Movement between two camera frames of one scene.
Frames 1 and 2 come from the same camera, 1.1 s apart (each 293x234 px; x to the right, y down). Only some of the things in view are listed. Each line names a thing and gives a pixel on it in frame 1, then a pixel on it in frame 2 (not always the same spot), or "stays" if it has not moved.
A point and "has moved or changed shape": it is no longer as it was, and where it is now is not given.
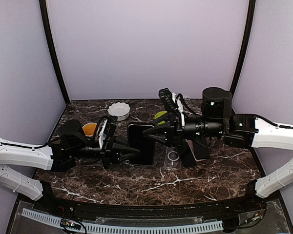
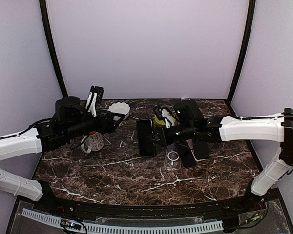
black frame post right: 248,35 stays
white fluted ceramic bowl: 120,110 stays
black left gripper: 116,150 → 110,127
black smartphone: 136,139 has moved or changed shape
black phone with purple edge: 187,158 stays
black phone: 172,160 stays
